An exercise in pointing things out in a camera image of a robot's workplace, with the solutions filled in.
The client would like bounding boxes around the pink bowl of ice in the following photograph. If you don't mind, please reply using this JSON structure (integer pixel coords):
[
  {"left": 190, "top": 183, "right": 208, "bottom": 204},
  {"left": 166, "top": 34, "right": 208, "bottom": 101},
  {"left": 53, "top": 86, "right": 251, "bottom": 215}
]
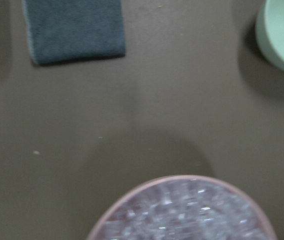
[{"left": 88, "top": 175, "right": 277, "bottom": 240}]

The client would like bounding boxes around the grey folded cloth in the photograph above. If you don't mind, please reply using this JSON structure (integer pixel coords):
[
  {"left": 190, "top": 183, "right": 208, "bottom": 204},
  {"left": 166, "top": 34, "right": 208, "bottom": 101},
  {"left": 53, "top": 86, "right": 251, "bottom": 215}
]
[{"left": 22, "top": 0, "right": 126, "bottom": 65}]

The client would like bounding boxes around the green bowl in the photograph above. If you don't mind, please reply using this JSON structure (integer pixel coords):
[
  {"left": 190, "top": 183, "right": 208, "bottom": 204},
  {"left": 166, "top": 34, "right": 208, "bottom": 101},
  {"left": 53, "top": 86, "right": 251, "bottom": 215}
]
[{"left": 255, "top": 0, "right": 284, "bottom": 71}]

